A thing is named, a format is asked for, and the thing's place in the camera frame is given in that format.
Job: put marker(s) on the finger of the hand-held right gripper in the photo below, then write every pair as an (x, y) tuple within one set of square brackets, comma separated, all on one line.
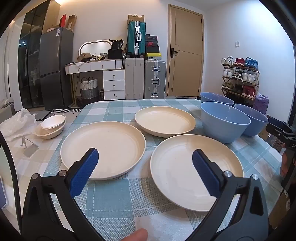
[(276, 134), (279, 122)]

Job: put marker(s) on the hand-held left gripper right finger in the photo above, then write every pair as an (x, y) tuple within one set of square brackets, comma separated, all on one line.
[(205, 173)]

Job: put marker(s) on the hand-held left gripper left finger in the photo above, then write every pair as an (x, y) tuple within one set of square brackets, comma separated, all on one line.
[(85, 171)]

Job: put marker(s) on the blue bowl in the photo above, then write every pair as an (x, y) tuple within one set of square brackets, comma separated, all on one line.
[(215, 98), (254, 125), (222, 129)]

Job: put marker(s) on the cream round plate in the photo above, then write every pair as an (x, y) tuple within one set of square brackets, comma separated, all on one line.
[(165, 120), (175, 171), (104, 146)]

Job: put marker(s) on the person's right hand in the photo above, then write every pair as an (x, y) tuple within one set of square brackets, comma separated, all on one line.
[(283, 164)]

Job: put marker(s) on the person's left hand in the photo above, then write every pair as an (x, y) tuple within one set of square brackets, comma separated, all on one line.
[(136, 234)]

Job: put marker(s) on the small brown cardboard box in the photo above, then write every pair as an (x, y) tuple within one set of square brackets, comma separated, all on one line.
[(263, 135)]

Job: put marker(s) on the purple bag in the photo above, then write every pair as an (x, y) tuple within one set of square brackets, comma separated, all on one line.
[(261, 103)]

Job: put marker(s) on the metal shoe rack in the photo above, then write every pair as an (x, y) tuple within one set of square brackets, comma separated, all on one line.
[(256, 86)]

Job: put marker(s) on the checked teal tablecloth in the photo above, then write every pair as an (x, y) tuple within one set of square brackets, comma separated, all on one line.
[(115, 208)]

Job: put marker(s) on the large printed cardboard box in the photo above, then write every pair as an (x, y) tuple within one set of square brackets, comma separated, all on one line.
[(279, 208)]

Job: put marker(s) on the small cream bowl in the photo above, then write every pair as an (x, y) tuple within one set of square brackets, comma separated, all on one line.
[(49, 134)]

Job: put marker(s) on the assorted sneakers row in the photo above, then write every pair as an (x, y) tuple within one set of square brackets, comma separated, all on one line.
[(249, 77)]

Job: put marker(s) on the metal phone stand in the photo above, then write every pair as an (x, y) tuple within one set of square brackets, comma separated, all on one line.
[(30, 148)]

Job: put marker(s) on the small white bowl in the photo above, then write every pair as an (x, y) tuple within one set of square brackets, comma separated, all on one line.
[(53, 120)]

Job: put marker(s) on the striped rug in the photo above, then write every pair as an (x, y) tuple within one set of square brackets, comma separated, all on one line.
[(67, 110)]

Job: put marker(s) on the woven laundry basket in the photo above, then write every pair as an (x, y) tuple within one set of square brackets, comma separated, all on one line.
[(89, 90)]

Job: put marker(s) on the white plastic bag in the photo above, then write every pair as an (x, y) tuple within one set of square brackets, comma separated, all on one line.
[(16, 125)]

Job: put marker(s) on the white vanity desk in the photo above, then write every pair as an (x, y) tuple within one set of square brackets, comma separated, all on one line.
[(113, 78)]

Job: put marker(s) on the grey sofa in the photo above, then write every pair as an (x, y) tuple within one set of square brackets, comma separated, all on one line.
[(5, 111)]

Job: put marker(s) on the beige suitcase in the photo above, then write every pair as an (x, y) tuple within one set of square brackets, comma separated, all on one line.
[(135, 78)]

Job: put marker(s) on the grey refrigerator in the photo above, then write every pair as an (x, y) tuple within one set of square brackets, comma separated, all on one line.
[(55, 69)]

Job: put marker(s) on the tan wooden door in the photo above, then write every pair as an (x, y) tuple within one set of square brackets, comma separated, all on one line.
[(185, 69)]

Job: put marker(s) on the silver suitcase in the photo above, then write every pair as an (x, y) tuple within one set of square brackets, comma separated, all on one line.
[(155, 78)]

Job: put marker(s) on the small open cardboard box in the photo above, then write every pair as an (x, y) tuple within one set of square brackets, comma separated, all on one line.
[(85, 57)]

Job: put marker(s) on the rounded vanity mirror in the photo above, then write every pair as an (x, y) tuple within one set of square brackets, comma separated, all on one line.
[(92, 49)]

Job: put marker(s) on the white curtain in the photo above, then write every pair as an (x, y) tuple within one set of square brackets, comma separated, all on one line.
[(12, 69)]

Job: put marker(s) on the dark glass cabinet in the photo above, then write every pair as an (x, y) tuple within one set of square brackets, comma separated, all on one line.
[(30, 58)]

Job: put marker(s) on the yellow black shoe box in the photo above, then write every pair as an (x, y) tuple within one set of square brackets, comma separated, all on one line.
[(154, 56)]

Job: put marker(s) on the black paper bag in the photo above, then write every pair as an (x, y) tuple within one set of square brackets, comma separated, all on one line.
[(116, 44)]

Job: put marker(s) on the plain black shoe box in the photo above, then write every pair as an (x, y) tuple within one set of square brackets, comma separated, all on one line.
[(152, 49)]

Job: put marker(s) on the red black shoe box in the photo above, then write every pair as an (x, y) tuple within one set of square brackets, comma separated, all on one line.
[(152, 44)]

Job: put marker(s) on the teal suitcase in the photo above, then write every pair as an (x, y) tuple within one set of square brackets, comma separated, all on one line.
[(136, 39)]

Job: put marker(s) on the black pink shoe box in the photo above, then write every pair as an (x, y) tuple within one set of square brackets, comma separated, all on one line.
[(152, 37)]

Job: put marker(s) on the red flat box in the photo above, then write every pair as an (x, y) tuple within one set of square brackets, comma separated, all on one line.
[(63, 21)]

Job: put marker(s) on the flat cardboard box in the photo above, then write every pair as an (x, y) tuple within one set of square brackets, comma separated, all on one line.
[(136, 18)]

